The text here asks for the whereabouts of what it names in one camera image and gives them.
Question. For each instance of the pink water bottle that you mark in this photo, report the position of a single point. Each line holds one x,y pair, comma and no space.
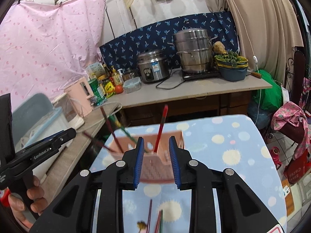
277,157

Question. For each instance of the pink electric kettle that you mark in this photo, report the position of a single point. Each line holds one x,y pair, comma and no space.
79,94

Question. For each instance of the dark sauce bottle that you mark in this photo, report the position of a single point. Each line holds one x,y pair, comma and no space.
106,71

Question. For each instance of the white plastic tub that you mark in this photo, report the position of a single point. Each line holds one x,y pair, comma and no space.
36,116

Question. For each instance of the green plastic bag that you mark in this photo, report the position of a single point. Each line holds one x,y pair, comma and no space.
267,92

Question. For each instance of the green leafy vegetables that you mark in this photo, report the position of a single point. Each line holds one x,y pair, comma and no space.
228,57

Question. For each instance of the small lidded steel pot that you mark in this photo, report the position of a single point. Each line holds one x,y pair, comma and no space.
128,75

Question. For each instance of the steel rice cooker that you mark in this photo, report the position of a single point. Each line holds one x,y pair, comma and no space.
151,65

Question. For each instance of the gold flower spoon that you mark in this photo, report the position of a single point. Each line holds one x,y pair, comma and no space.
141,226

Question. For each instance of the yellow snack packet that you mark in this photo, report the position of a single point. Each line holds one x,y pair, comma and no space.
109,87

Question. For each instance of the navy floral cloth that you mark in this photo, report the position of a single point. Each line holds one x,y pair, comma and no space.
150,37

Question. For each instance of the dark red chopstick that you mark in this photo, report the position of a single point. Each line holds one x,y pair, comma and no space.
149,213
108,123
97,142

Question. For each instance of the clear measuring jug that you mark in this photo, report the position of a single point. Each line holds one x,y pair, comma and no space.
94,70

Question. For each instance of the white pump bottle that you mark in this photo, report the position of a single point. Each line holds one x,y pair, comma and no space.
120,75

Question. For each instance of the black induction cooker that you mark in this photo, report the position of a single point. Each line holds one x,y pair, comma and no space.
201,74

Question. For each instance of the blue basin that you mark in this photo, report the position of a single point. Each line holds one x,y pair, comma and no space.
233,74

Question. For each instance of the steel steamer pot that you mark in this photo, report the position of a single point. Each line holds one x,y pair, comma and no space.
193,51

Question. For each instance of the blue planet print tablecloth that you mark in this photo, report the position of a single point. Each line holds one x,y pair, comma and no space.
218,155

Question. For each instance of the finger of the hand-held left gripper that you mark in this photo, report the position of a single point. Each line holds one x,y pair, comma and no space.
65,137

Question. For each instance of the pink perforated utensil holder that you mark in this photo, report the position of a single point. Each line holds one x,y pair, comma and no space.
155,168

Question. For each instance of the person's left hand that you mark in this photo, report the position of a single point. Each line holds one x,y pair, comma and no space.
38,205

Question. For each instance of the wooden counter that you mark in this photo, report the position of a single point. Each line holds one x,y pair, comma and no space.
194,88

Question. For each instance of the glass food container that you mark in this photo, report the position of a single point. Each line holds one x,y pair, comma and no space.
132,85

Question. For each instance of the red cardboard box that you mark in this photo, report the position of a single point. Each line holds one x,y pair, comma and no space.
298,167

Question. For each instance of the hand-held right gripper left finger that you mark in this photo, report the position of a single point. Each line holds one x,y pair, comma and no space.
138,165

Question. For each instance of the black metal chair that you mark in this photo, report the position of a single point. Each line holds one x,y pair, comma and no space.
297,77

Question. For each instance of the pink floral cloth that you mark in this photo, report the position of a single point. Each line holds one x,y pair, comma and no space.
289,116

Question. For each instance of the ginger root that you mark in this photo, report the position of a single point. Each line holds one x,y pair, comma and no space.
219,47

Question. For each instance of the green chopstick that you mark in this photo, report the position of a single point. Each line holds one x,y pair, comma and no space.
121,128
161,220

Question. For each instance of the red tomato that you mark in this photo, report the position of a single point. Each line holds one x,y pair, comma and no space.
118,89

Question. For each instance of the pink spotted curtain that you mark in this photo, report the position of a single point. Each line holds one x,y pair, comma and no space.
48,48

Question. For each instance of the yellow oil bottle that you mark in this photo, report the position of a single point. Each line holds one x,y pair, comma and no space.
115,76

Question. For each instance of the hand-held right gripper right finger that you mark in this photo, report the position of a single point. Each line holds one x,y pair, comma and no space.
174,165

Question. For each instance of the beige curtain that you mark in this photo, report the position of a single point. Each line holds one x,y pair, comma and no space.
262,17

